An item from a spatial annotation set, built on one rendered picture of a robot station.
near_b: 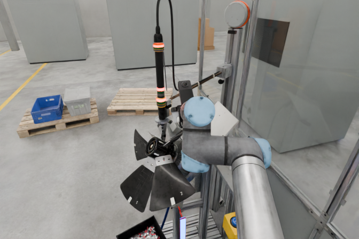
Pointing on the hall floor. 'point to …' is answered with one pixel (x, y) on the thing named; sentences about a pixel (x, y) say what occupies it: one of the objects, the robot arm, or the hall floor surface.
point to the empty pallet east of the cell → (136, 101)
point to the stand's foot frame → (192, 232)
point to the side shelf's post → (227, 210)
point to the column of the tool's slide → (226, 108)
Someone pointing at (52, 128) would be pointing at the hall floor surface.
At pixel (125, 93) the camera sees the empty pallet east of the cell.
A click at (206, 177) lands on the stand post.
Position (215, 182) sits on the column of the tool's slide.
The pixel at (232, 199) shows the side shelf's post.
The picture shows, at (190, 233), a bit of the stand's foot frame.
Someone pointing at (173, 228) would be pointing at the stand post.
